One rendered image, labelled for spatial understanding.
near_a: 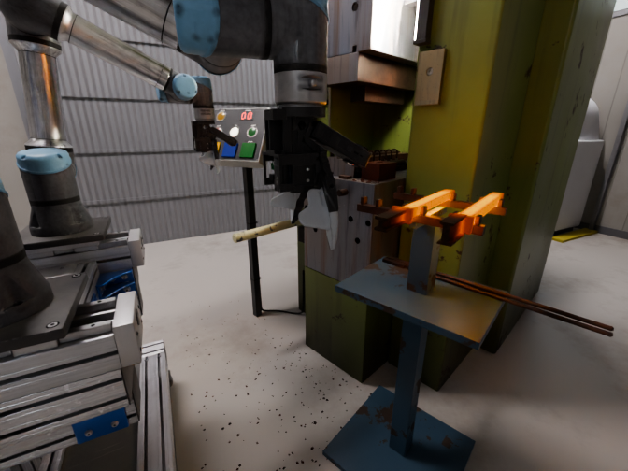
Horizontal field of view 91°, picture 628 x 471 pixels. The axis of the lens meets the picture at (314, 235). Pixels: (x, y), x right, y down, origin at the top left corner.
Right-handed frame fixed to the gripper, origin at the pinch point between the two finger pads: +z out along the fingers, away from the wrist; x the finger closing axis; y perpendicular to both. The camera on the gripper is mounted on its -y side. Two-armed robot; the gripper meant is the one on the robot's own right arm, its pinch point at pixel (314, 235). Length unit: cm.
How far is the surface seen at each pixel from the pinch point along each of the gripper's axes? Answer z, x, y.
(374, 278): 27.3, -24.5, -33.6
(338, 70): -38, -69, -46
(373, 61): -41, -63, -57
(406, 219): 1.8, -5.2, -25.5
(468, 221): 0.1, 5.7, -31.4
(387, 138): -12, -91, -90
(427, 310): 27.3, -3.9, -34.9
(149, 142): -5, -294, 24
